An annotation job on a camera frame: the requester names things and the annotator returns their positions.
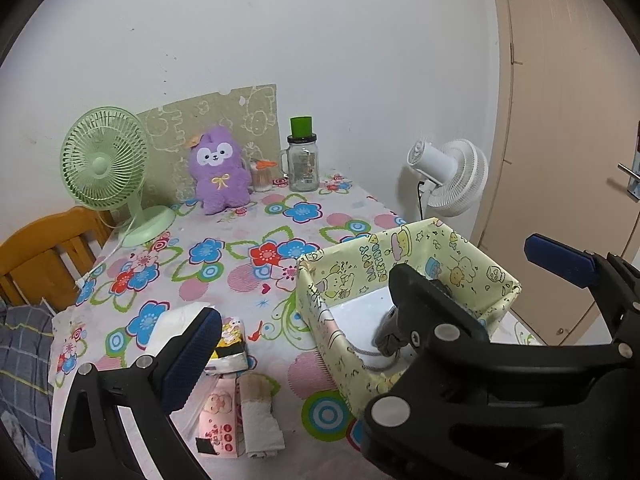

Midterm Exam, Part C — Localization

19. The clear cotton swab box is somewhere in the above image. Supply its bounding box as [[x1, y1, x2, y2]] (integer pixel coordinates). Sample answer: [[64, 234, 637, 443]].
[[248, 157, 276, 194]]

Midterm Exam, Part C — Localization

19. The grey pouch with cord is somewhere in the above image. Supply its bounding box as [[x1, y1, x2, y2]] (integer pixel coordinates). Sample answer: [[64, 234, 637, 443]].
[[349, 307, 417, 374]]

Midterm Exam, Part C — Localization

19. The beige towel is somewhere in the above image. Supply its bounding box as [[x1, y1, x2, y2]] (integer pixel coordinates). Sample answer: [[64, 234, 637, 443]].
[[235, 373, 287, 460]]

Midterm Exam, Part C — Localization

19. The glass jar mug black lid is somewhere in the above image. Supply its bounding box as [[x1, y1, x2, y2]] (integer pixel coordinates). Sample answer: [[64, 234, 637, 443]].
[[274, 132, 321, 193]]

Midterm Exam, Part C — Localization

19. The cartoon printed fabric storage box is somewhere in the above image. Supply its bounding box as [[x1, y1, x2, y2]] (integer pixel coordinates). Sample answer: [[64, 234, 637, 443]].
[[296, 217, 522, 418]]

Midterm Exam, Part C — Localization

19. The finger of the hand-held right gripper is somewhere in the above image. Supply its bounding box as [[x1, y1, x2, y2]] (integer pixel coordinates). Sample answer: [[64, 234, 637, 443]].
[[360, 262, 640, 480], [524, 234, 640, 345]]

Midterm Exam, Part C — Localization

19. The beige door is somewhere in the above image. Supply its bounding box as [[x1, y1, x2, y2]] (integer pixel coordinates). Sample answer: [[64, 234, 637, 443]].
[[487, 0, 640, 347]]

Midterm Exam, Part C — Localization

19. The white circulator fan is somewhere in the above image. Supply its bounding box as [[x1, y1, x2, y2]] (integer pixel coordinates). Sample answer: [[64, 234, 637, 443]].
[[406, 137, 489, 219]]

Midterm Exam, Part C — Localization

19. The floral tablecloth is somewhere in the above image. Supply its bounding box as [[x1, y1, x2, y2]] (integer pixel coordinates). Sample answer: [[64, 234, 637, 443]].
[[49, 172, 546, 480]]

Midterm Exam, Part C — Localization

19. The grey plaid bedding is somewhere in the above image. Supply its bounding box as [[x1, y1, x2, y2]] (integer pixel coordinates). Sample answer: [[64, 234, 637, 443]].
[[0, 302, 57, 463]]

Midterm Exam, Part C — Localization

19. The white fan power cable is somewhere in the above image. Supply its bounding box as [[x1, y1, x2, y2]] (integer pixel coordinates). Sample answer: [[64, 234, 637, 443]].
[[74, 212, 138, 292]]

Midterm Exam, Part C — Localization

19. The green desk fan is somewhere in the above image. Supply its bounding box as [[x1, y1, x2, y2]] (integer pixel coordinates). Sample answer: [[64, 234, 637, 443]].
[[61, 106, 177, 248]]

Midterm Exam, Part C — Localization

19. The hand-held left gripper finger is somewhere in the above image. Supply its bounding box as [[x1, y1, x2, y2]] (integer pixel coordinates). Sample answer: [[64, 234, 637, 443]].
[[54, 307, 223, 480]]

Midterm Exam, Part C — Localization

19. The metal door handle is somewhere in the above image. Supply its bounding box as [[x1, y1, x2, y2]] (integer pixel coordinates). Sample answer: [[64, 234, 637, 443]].
[[616, 161, 640, 197]]

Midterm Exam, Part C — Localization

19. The purple plush toy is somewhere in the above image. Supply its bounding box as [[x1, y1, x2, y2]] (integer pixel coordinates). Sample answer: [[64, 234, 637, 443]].
[[187, 126, 252, 216]]

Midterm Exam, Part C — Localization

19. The pink cartoon tissue pack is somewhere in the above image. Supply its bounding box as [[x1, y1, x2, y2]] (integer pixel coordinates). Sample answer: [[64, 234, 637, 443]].
[[196, 376, 239, 459]]

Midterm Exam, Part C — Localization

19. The green cartoon tissue pack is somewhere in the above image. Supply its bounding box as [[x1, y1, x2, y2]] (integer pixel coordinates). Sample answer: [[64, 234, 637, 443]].
[[206, 316, 251, 374]]

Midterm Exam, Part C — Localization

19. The white foam sheet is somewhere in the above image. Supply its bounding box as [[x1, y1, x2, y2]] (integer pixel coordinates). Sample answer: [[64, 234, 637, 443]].
[[144, 302, 215, 357]]

